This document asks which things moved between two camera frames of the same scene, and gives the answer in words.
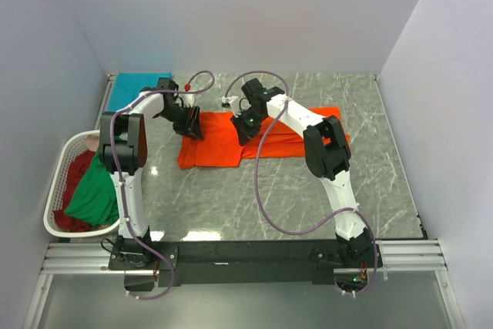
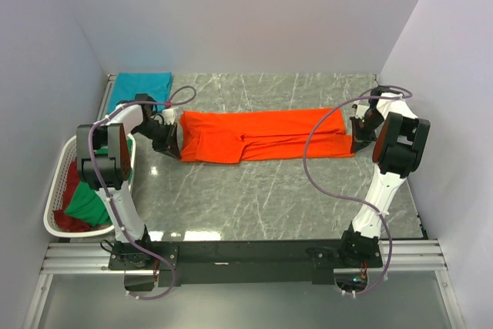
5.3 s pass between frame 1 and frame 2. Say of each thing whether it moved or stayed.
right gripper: moved
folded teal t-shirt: stayed
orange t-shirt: stayed
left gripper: moved
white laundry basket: stayed
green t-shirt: stayed
